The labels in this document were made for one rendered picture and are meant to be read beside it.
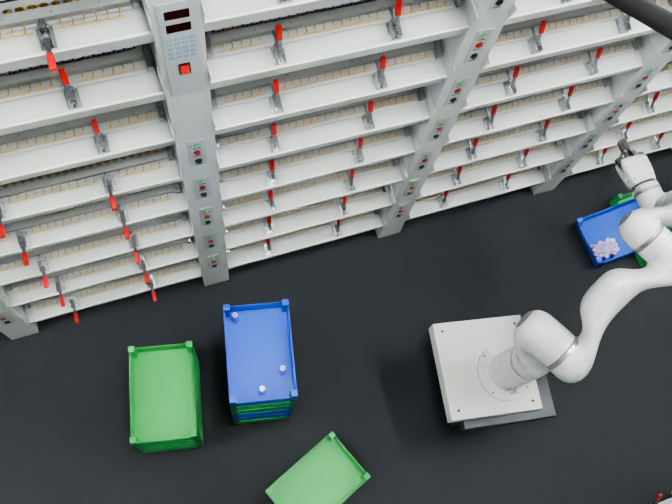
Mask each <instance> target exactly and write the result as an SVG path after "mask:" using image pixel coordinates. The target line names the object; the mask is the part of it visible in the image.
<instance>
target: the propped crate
mask: <svg viewBox="0 0 672 504"><path fill-rule="evenodd" d="M636 209H640V207H639V205H638V203H637V201H636V199H635V198H633V199H630V200H627V201H625V202H622V203H620V204H617V205H615V206H612V207H609V208H607V209H604V210H602V211H599V212H597V213H594V214H591V215H589V216H586V217H584V218H582V217H581V218H578V219H577V220H576V223H575V226H576V228H577V230H578V232H579V234H580V236H581V238H582V241H583V243H584V245H585V247H586V249H587V251H588V253H589V255H590V257H591V259H592V262H593V264H594V266H595V268H597V267H600V266H603V265H605V264H608V263H610V262H613V261H616V260H618V259H621V258H624V257H626V256H629V255H632V254H634V253H636V252H635V251H634V250H632V249H631V248H630V247H629V246H628V245H627V244H626V243H625V242H624V241H623V240H622V239H621V237H620V235H619V232H618V226H619V222H620V221H621V219H622V218H623V217H624V216H625V215H626V214H627V213H628V212H631V211H633V210H636ZM606 238H610V239H612V238H614V239H615V240H616V241H615V242H616V243H617V244H618V245H617V247H619V248H620V250H619V251H618V253H617V254H616V255H615V257H614V258H610V256H609V257H608V258H607V260H606V261H603V260H602V259H601V258H598V259H595V257H594V255H593V253H592V251H591V249H590V245H591V244H594V245H596V244H597V243H598V241H602V242H604V241H605V240H606Z"/></svg>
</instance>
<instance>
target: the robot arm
mask: <svg viewBox="0 0 672 504"><path fill-rule="evenodd" d="M617 146H618V148H619V150H620V152H621V154H620V157H618V158H616V159H615V162H616V164H617V165H616V166H615V168H616V170H617V172H618V174H619V175H620V177H621V179H622V180H623V182H624V183H625V184H626V186H627V187H628V188H629V189H630V190H631V189H632V190H633V192H632V195H633V196H634V197H635V199H636V201H637V203H638V205H639V207H640V209H636V210H633V211H631V212H628V213H627V214H626V215H625V216H624V217H623V218H622V219H621V221H620V222H619V226H618V232H619V235H620V237H621V239H622V240H623V241H624V242H625V243H626V244H627V245H628V246H629V247H630V248H631V249H632V250H634V251H635V252H636V253H637V254H638V255H639V256H640V257H642V258H643V259H644V260H645V261H646V262H647V265H646V266H645V267H644V268H641V269H625V268H617V269H612V270H609V271H607V272H606V273H604V274H603V275H602V276H601V277H600V278H599V279H598V280H597V281H596V282H595V283H594V284H593V285H592V286H591V287H590V288H589V289H588V291H587V292H586V293H585V295H584V296H583V298H582V301H581V304H580V315H581V320H582V332H581V334H580V335H579V336H578V337H575V336H574V335H573V334H572V333H571V332H570V331H569V330H567V329H566V328H565V327H564V326H563V325H562V324H561V323H560V322H558V321H557V320H556V319H555V318H554V317H552V316H551V315H550V314H548V313H546V312H544V311H541V310H533V311H529V312H527V313H526V314H525V315H523V317H522V318H521V319H520V320H519V322H518V323H517V325H516V327H515V330H514V346H512V345H509V344H504V343H500V344H495V345H492V346H490V347H488V348H487V349H486V350H484V352H483V353H482V354H481V356H480V357H479V360H478V364H477V374H478V378H479V381H480V383H481V385H482V387H483V388H484V390H485V391H486V392H487V393H488V394H489V395H491V396H492V397H494V398H496V399H498V400H502V401H513V400H517V399H519V398H521V397H522V396H524V395H525V394H526V393H527V391H528V390H529V388H530V386H531V383H532V381H534V380H536V379H538V378H541V377H543V376H545V375H546V374H547V373H549V372H551V373H552V374H554V375H555V376H556V377H557V378H558V379H560V380H562V381H564V382H566V383H577V382H579V381H582V379H584V378H585V377H586V376H587V375H588V373H589V372H590V370H591V368H592V366H593V363H594V360H595V357H596V354H597V350H598V346H599V343H600V340H601V337H602V335H603V333H604V331H605V329H606V327H607V326H608V324H609V323H610V321H611V320H612V319H613V318H614V317H615V315H616V314H617V313H618V312H619V311H620V310H621V309H622V308H623V307H624V306H625V305H626V304H627V303H628V302H629V301H630V300H632V299H633V298H634V297H635V296H636V295H637V294H639V293H640V292H642V291H645V290H647V289H651V288H657V287H666V286H672V232H670V231H669V230H668V229H670V228H672V190H671V191H669V192H666V193H664V192H663V191H662V189H661V187H660V185H659V183H658V181H656V177H655V173H654V170H653V168H652V165H651V163H650V161H649V159H648V157H647V156H646V155H645V154H644V152H637V151H635V150H634V149H633V148H630V146H629V144H628V142H627V140H626V139H625V138H623V139H620V140H619V141H618V142H617Z"/></svg>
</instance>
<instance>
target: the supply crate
mask: <svg viewBox="0 0 672 504"><path fill-rule="evenodd" d="M223 312H224V313H223V317H224V331H225V346H226V361H227V376H228V391H229V403H230V407H239V406H248V405H258V404H268V403H277V402H287V401H296V400H297V397H298V391H297V383H296V373H295V363H294V353H293V344H292V334H291V324H290V314H289V301H288V299H282V302H273V303H261V304H249V305H237V306H230V304H223ZM234 312H237V313H238V318H239V321H238V322H237V323H234V322H233V318H232V314H233V313H234ZM281 365H284V366H286V371H285V374H284V375H280V373H279V370H280V366H281ZM260 386H264V387H265V394H264V395H260V394H259V387H260Z"/></svg>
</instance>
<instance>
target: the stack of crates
mask: <svg viewBox="0 0 672 504"><path fill-rule="evenodd" d="M128 353H129V386H130V444H131V445H133V446H135V447H136V448H138V449H139V450H141V451H142V452H144V453H152V452H161V451H170V450H179V449H188V448H197V447H204V442H203V424H202V406H201V404H202V403H201V387H200V369H199V360H198V357H197V354H196V351H195V348H194V345H193V342H192V341H186V343H182V344H171V345H160V346H149V347H137V348H135V347H134V346H128Z"/></svg>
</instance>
